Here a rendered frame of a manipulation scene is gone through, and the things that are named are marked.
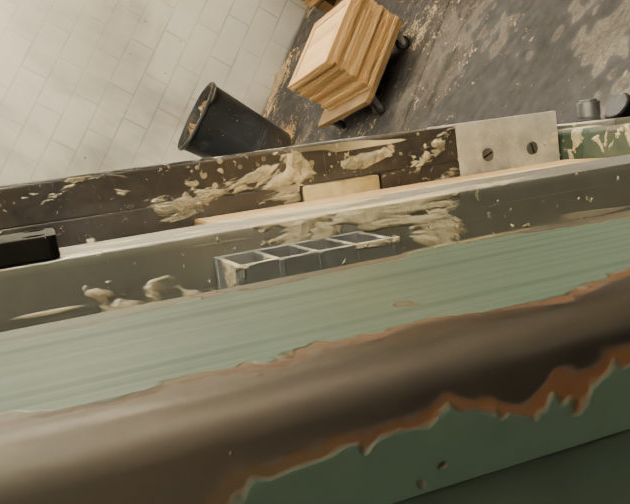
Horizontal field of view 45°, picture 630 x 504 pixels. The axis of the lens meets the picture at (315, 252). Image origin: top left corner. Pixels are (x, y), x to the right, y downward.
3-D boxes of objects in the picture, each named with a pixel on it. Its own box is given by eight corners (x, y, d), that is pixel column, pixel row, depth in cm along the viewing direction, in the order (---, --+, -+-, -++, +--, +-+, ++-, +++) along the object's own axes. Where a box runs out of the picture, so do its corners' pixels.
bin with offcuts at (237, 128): (305, 118, 512) (220, 71, 490) (277, 186, 501) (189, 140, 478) (277, 134, 559) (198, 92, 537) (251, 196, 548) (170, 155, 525)
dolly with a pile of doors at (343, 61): (420, 27, 395) (357, -15, 381) (387, 114, 383) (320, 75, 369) (365, 62, 451) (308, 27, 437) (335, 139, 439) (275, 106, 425)
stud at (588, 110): (606, 123, 85) (604, 97, 85) (588, 126, 84) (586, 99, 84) (591, 125, 88) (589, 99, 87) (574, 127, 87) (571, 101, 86)
